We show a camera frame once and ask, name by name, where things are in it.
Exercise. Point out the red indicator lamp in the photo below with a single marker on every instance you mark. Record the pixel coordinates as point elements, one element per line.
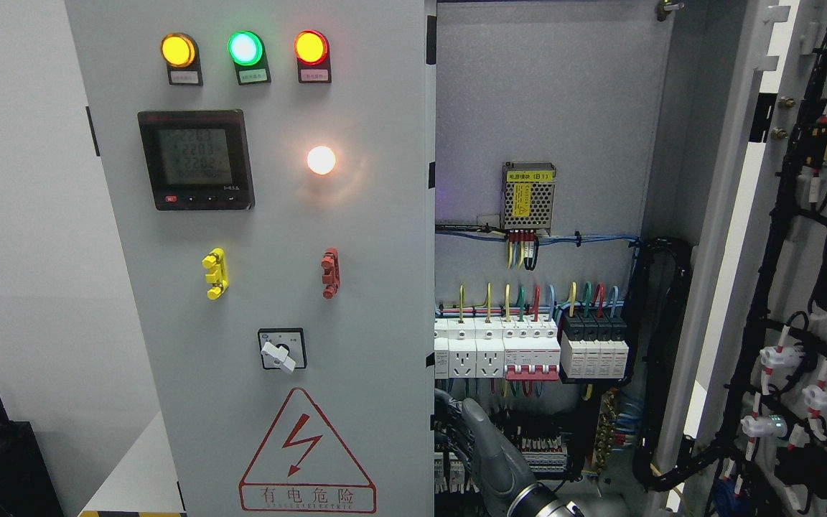
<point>311,48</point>

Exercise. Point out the red triangle warning sticker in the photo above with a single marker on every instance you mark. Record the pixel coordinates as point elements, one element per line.
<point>303,466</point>

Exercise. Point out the lower relay terminal row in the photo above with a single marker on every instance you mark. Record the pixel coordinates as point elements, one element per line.
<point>542,442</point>

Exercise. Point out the white glowing indicator lamp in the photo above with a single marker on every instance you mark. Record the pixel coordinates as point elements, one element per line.
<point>321,159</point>

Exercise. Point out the metal mesh power supply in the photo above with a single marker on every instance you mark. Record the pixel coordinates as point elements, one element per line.
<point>528,195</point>

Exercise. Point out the dark grey robot right hand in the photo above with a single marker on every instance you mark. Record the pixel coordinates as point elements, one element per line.
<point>501,473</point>

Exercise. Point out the yellow indicator lamp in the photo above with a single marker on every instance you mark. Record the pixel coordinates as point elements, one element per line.
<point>178,50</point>

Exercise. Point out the green indicator lamp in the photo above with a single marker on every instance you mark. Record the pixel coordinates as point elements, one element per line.
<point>245,48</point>

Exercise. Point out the black white surge protector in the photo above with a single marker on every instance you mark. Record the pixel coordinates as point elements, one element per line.
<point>592,347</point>

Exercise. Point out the black box at left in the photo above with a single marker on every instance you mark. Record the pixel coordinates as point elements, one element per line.
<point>25,486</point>

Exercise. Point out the yellow terminal post block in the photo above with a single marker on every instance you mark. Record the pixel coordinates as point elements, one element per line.
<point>216,273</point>

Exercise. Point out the grey cabinet door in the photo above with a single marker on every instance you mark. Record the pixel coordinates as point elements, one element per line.
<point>372,102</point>
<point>762,442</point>

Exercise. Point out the white rotary selector switch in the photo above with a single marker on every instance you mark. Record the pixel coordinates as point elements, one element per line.
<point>282,348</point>

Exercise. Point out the white socket breaker row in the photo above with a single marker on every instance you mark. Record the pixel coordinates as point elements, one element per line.
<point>516,350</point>

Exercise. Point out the black digital power meter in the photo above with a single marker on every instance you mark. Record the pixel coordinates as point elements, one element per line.
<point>197,160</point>

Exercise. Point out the red terminal post block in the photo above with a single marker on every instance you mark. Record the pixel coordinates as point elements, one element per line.
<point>330,273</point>

